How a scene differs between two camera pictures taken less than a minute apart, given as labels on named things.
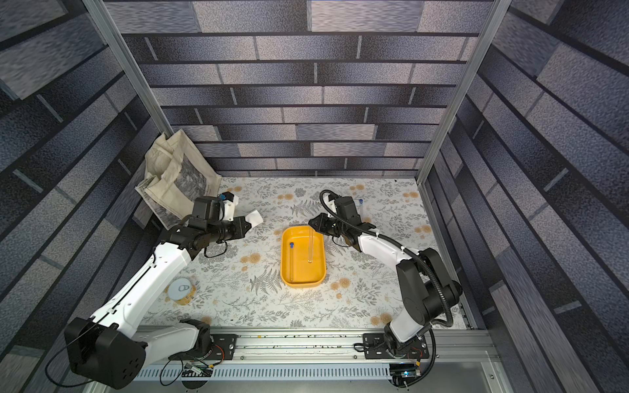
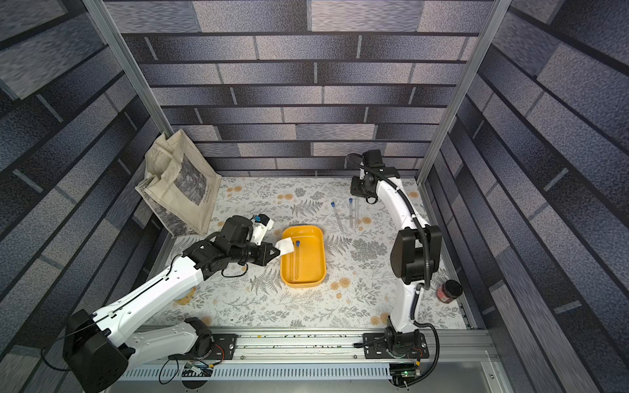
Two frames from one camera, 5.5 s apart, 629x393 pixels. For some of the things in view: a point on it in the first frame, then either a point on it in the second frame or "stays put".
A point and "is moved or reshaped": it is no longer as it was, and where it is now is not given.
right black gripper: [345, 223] -> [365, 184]
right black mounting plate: [375, 347] stays put
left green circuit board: [195, 370] stays put
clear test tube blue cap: [291, 260] is moved or reshaped
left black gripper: [240, 222] -> [266, 254]
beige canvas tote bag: [177, 175] stays put
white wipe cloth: [254, 218] -> [284, 246]
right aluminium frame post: [498, 11] stays put
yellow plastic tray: [302, 257] stays put
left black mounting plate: [228, 341] stays put
